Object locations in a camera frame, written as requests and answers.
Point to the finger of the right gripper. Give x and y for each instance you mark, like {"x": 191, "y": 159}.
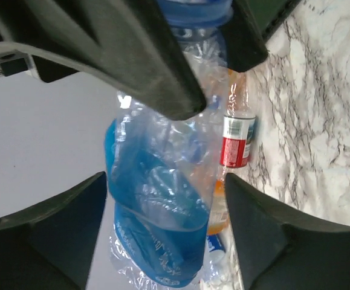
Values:
{"x": 246, "y": 48}
{"x": 127, "y": 44}

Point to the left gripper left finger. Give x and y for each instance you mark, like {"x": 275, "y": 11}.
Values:
{"x": 50, "y": 245}

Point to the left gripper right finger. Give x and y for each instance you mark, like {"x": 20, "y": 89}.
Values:
{"x": 280, "y": 247}

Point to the nongfu red label bottle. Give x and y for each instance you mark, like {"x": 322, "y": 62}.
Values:
{"x": 239, "y": 123}

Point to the crushed blue label bottle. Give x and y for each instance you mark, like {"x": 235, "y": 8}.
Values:
{"x": 162, "y": 173}

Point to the right black foam pad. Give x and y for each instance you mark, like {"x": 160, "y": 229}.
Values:
{"x": 270, "y": 14}

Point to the orange label bottle centre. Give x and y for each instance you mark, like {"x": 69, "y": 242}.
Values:
{"x": 219, "y": 218}

